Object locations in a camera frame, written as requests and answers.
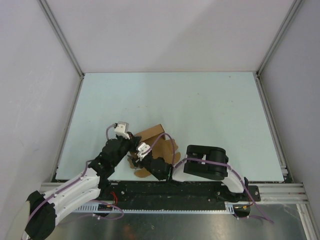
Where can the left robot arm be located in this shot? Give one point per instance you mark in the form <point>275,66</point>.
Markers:
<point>48,209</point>

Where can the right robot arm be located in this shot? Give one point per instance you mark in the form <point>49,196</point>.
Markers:
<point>206,162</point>

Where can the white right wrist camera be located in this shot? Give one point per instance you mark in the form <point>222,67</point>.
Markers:
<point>142,150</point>

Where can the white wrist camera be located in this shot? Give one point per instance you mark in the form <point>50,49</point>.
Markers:
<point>142,150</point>
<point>121,130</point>

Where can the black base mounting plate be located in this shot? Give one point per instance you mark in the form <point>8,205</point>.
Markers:
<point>125,190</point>

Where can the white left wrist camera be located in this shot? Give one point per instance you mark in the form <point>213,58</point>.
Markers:
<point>121,130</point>

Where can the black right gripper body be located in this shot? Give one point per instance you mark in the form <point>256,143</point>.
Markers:
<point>146,162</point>

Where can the brown cardboard paper box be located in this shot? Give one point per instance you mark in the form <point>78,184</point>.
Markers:
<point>163,149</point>

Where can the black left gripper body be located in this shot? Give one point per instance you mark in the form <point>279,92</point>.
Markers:
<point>126,145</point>

